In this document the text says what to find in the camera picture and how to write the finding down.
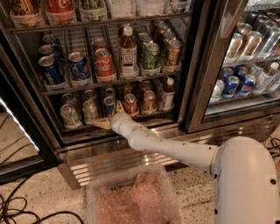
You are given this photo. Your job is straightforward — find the glass fridge door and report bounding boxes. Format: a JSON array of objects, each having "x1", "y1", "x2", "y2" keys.
[{"x1": 185, "y1": 0, "x2": 280, "y2": 135}]

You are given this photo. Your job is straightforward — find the stainless steel fridge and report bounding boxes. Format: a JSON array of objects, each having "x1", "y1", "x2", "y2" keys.
[{"x1": 0, "y1": 0, "x2": 271, "y2": 188}]

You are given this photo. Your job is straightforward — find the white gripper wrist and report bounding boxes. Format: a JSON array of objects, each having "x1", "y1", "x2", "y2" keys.
[{"x1": 93, "y1": 100, "x2": 144, "y2": 140}]

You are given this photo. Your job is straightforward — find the gold orange can bottom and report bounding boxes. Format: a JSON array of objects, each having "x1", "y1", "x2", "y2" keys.
[{"x1": 142, "y1": 90, "x2": 157, "y2": 115}]

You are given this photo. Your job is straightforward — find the blue silver redbull can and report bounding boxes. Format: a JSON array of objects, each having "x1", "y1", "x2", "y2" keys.
[{"x1": 103, "y1": 96, "x2": 116, "y2": 117}]

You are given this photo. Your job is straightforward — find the clear plastic bin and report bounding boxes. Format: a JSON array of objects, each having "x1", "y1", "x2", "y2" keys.
[{"x1": 87, "y1": 164, "x2": 183, "y2": 224}]

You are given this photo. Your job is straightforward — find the front blue pepsi can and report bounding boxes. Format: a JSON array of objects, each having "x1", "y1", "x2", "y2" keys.
[{"x1": 38, "y1": 56, "x2": 66, "y2": 90}]

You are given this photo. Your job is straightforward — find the small tea bottle bottom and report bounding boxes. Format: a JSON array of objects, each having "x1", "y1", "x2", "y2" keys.
[{"x1": 158, "y1": 78, "x2": 175, "y2": 111}]

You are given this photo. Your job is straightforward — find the rear redbull can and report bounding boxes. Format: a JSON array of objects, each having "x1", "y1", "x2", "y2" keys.
[{"x1": 105, "y1": 87, "x2": 116, "y2": 98}]

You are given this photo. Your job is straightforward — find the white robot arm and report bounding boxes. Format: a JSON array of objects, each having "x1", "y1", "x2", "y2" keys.
[{"x1": 94, "y1": 105, "x2": 280, "y2": 224}]

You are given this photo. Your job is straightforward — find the silver white can bottom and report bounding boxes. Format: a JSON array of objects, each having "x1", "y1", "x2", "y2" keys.
[{"x1": 82, "y1": 100, "x2": 99, "y2": 125}]

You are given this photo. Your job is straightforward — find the green can front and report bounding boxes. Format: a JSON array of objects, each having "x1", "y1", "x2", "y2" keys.
[{"x1": 142, "y1": 43, "x2": 159, "y2": 76}]

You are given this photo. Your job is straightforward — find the gold can front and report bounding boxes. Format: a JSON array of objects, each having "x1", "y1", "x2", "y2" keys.
[{"x1": 164, "y1": 39, "x2": 182, "y2": 72}]

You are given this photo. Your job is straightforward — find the brown tea bottle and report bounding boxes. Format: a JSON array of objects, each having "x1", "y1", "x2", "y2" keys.
[{"x1": 119, "y1": 26, "x2": 138, "y2": 79}]

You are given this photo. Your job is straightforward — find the black cable left floor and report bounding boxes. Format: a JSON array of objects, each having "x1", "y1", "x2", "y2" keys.
[{"x1": 0, "y1": 178, "x2": 85, "y2": 224}]

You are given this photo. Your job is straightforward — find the red coca-cola can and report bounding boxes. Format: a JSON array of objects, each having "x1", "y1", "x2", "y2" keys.
[{"x1": 94, "y1": 48, "x2": 116, "y2": 83}]

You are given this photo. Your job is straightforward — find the blue pepsi can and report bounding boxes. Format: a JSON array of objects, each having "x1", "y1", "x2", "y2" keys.
[
  {"x1": 38, "y1": 56, "x2": 66, "y2": 90},
  {"x1": 68, "y1": 52, "x2": 92, "y2": 87}
]

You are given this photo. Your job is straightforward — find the pale green can bottom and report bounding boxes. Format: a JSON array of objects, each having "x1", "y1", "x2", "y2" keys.
[{"x1": 60, "y1": 104, "x2": 82, "y2": 130}]

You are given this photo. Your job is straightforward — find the orange cable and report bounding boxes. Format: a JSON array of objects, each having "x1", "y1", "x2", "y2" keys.
[{"x1": 266, "y1": 136, "x2": 280, "y2": 156}]

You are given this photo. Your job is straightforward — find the red orange can bottom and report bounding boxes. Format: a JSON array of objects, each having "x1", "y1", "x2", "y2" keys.
[{"x1": 123, "y1": 94, "x2": 138, "y2": 116}]

